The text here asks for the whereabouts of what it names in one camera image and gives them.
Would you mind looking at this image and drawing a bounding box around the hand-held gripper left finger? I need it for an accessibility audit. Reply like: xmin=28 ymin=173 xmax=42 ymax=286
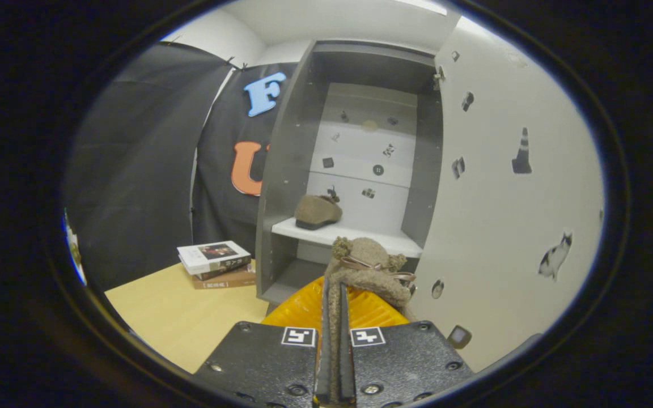
xmin=193 ymin=276 xmax=332 ymax=408

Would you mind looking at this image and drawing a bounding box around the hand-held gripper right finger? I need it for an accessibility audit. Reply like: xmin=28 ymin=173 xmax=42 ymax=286
xmin=339 ymin=280 xmax=474 ymax=408

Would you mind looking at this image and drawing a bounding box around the light grey shoe cabinet door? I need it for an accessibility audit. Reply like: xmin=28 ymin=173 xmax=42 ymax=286
xmin=412 ymin=16 xmax=605 ymax=375

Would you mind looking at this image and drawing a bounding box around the white cabinet shelf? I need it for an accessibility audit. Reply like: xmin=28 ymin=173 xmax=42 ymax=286
xmin=272 ymin=218 xmax=423 ymax=259

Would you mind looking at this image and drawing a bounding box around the grey shoe cabinet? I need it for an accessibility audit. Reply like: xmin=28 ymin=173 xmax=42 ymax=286
xmin=256 ymin=39 xmax=445 ymax=307

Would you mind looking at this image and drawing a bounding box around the plain brown shoe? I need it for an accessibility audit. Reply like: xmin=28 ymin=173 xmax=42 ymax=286
xmin=294 ymin=194 xmax=343 ymax=231

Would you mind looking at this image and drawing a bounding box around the black backdrop cloth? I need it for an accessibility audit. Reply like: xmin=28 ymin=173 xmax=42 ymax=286
xmin=63 ymin=42 xmax=299 ymax=292

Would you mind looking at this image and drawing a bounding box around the white book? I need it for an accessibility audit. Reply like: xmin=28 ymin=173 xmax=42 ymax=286
xmin=177 ymin=241 xmax=252 ymax=275

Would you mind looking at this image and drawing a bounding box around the colourful clutter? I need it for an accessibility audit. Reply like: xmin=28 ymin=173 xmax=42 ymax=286
xmin=63 ymin=209 xmax=88 ymax=287

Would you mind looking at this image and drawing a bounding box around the brown fuzzy shoe with bow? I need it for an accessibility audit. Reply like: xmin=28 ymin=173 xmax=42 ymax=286
xmin=325 ymin=237 xmax=418 ymax=404

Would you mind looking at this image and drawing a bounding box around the dark book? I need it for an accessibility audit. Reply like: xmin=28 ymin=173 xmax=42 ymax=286
xmin=196 ymin=261 xmax=253 ymax=282

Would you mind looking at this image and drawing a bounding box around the brown book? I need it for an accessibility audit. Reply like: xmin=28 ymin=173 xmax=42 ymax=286
xmin=193 ymin=267 xmax=257 ymax=290

